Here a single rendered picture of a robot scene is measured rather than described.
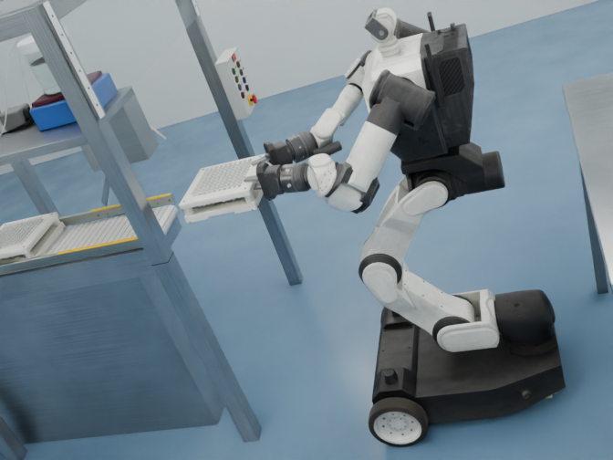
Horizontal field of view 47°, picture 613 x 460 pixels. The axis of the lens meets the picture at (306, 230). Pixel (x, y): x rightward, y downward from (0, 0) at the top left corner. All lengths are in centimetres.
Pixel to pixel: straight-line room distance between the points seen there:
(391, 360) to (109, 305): 103
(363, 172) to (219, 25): 426
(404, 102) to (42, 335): 172
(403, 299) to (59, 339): 132
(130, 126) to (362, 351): 131
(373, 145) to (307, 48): 417
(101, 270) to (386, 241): 97
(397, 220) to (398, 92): 53
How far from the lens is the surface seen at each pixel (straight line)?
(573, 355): 275
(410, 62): 194
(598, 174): 202
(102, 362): 289
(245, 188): 218
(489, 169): 214
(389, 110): 181
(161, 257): 230
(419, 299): 241
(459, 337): 245
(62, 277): 260
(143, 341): 273
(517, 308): 245
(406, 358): 259
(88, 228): 272
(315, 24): 588
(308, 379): 294
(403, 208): 216
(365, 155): 180
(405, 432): 253
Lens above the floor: 190
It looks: 29 degrees down
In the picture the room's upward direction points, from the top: 21 degrees counter-clockwise
